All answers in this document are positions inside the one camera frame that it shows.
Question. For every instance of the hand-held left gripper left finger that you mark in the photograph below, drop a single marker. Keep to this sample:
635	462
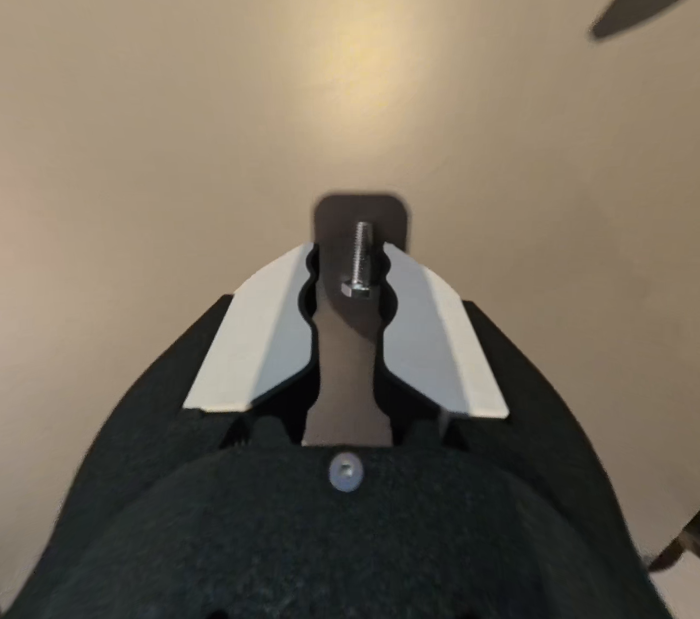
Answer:
257	345

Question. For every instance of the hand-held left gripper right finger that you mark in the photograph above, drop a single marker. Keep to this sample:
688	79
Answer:
437	345

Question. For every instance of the silver hex bolt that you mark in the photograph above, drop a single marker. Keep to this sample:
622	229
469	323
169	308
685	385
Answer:
358	269

